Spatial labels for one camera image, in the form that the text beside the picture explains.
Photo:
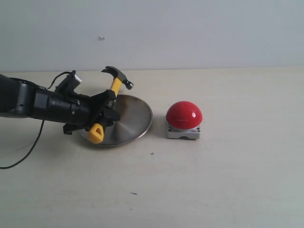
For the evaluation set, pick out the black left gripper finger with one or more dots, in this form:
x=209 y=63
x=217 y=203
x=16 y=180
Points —
x=105 y=117
x=103 y=100

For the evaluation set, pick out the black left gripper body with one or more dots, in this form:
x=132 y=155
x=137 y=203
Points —
x=82 y=114

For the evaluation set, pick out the yellow black claw hammer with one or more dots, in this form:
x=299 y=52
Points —
x=96 y=134

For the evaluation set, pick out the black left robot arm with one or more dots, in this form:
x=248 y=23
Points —
x=20 y=98

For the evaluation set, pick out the red dome push button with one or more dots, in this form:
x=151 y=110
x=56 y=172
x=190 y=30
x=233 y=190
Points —
x=184 y=120

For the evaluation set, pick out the round steel plate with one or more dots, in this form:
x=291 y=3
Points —
x=136 y=119

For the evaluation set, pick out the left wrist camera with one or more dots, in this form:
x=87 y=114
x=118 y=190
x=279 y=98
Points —
x=68 y=84

